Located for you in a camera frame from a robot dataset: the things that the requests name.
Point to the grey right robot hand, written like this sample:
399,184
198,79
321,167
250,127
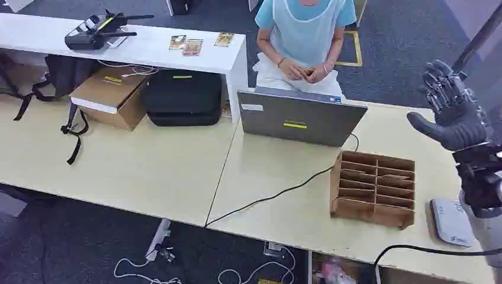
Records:
461,125

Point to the dark slanted pole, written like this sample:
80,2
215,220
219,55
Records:
478,37

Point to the white flat router box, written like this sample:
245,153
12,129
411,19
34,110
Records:
451,223

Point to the yellow floor tape mark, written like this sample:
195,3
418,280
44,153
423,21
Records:
356,49

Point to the wooden slotted card box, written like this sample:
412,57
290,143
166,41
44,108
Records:
353,209

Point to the grey laptop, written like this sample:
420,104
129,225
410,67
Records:
302,117

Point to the person's right hand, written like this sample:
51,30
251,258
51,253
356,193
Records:
292,70

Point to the person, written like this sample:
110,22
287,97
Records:
306,35

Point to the pink plastic bag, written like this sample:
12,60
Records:
333,272

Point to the grey floor socket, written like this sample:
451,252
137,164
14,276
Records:
273,249

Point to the black zipped case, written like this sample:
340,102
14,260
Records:
182,98

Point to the long white desk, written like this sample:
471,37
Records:
157,49

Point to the white power strip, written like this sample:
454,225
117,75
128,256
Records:
159,239

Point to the brown cardboard box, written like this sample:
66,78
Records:
111,98

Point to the black remote controller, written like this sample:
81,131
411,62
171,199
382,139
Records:
84,39

